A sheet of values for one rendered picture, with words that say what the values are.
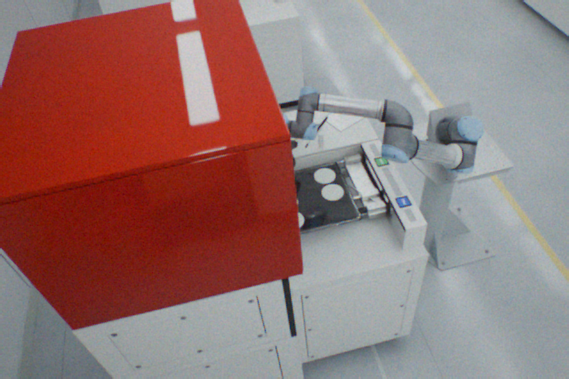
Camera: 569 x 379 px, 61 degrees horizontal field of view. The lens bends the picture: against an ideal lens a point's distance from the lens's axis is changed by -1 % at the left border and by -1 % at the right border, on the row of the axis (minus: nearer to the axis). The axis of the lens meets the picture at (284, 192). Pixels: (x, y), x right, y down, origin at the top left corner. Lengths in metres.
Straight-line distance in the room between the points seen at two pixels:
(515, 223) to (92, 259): 2.72
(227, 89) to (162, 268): 0.53
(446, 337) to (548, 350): 0.52
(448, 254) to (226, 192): 2.15
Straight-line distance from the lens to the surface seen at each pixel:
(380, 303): 2.35
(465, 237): 3.28
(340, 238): 2.17
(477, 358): 2.89
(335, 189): 2.25
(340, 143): 2.37
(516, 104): 4.40
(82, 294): 1.51
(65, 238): 1.32
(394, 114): 2.03
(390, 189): 2.18
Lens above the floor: 2.56
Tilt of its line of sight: 47 degrees down
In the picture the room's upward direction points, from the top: 7 degrees counter-clockwise
